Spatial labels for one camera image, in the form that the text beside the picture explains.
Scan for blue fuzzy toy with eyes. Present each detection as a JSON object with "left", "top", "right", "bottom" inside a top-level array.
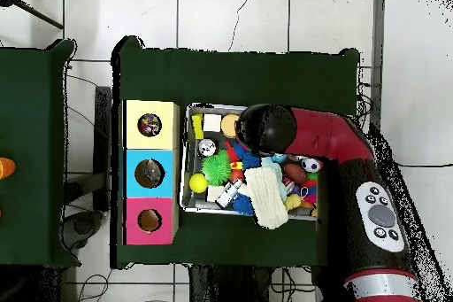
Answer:
[{"left": 232, "top": 194, "right": 255, "bottom": 217}]

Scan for cream knitted cloth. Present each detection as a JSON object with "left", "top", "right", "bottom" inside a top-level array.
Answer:
[{"left": 243, "top": 166, "right": 290, "bottom": 231}]

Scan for clear mesh bin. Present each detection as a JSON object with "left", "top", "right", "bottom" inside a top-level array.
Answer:
[{"left": 180, "top": 105, "right": 357, "bottom": 224}]

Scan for wooden box with three holes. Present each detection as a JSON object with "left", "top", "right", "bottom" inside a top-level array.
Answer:
[{"left": 122, "top": 99, "right": 181, "bottom": 246}]

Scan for green spiky ball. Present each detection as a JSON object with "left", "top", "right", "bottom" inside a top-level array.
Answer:
[{"left": 201, "top": 151, "right": 234, "bottom": 186}]

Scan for plain yellow ball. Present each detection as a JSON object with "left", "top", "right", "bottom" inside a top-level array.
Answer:
[{"left": 188, "top": 173, "right": 210, "bottom": 194}]

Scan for mint green knitted cloth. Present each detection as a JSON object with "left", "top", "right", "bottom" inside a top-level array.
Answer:
[{"left": 260, "top": 156, "right": 286, "bottom": 177}]

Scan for green cloth side table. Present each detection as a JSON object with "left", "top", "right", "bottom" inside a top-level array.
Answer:
[{"left": 0, "top": 39, "right": 78, "bottom": 267}]

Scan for small orange object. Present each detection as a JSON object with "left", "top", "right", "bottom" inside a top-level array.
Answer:
[{"left": 0, "top": 158, "right": 17, "bottom": 181}]

